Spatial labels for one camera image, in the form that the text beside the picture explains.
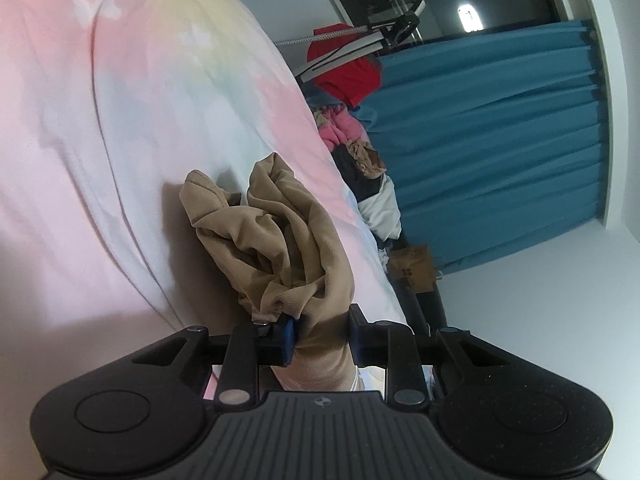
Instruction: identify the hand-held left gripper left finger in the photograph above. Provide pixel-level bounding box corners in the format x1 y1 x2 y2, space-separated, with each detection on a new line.
132 313 296 406

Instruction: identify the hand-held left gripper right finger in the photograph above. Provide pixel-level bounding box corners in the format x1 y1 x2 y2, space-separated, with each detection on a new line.
348 303 506 406

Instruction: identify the tan shirt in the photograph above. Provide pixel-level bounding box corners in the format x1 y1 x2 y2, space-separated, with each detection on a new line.
179 154 359 394

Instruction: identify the white garment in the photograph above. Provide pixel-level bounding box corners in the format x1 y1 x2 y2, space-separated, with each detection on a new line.
357 175 404 241

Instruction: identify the black garment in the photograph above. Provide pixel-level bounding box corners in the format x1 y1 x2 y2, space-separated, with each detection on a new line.
333 145 386 201

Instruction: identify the crumpled tan garment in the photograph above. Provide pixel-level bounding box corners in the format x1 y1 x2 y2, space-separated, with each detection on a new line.
347 140 389 180

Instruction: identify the pink garment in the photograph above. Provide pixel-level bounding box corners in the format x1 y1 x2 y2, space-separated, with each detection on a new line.
317 107 369 154

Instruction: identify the wide blue curtain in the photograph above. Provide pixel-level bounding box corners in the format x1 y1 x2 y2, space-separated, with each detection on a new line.
357 19 614 276

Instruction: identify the teal cloth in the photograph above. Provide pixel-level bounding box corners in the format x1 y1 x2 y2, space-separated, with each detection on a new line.
302 82 362 116

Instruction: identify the red garment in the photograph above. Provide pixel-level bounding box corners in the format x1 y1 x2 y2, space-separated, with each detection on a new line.
306 23 384 107

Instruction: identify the pastel tie-dye bed blanket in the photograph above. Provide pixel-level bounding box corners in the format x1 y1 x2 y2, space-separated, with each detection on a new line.
0 0 409 411

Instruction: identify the garment steamer stand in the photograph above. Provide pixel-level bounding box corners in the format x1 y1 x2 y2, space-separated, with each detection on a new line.
273 0 426 84

